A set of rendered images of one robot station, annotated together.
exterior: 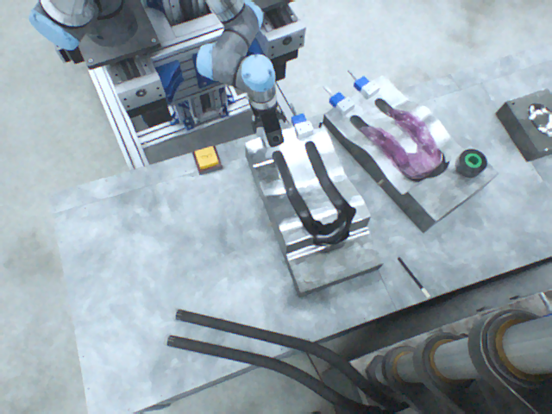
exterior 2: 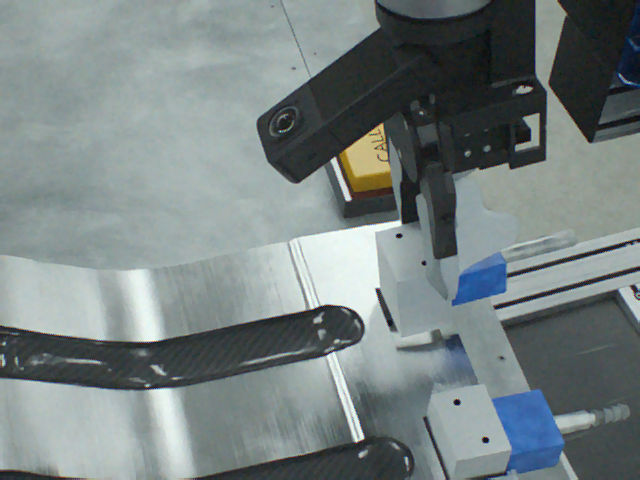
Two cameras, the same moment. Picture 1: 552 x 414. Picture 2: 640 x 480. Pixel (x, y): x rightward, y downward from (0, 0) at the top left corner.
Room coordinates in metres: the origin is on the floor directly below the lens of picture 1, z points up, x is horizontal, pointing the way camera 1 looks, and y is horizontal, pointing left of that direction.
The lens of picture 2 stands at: (0.71, -0.54, 1.60)
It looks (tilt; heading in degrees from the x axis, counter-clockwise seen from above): 49 degrees down; 94
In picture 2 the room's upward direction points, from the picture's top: 6 degrees clockwise
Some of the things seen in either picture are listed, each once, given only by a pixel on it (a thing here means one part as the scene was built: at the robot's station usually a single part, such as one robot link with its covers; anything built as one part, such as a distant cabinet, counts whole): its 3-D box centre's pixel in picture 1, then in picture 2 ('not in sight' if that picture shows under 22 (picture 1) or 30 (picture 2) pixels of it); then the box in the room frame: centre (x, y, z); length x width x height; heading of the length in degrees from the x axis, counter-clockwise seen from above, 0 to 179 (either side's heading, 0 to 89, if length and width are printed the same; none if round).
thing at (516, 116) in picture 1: (536, 125); not in sight; (0.89, -0.84, 0.84); 0.20 x 0.15 x 0.07; 23
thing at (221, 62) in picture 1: (224, 60); not in sight; (0.75, 0.15, 1.24); 0.11 x 0.11 x 0.08; 71
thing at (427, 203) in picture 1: (404, 146); not in sight; (0.77, -0.40, 0.86); 0.50 x 0.26 x 0.11; 40
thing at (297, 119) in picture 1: (297, 119); (534, 430); (0.83, -0.06, 0.89); 0.13 x 0.05 x 0.05; 23
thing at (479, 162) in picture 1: (470, 163); not in sight; (0.69, -0.58, 0.93); 0.08 x 0.08 x 0.04
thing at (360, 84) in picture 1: (360, 83); not in sight; (1.01, -0.26, 0.86); 0.13 x 0.05 x 0.05; 40
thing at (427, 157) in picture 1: (405, 140); not in sight; (0.77, -0.40, 0.90); 0.26 x 0.18 x 0.08; 40
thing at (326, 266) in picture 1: (310, 201); (96, 453); (0.55, -0.11, 0.87); 0.50 x 0.26 x 0.14; 23
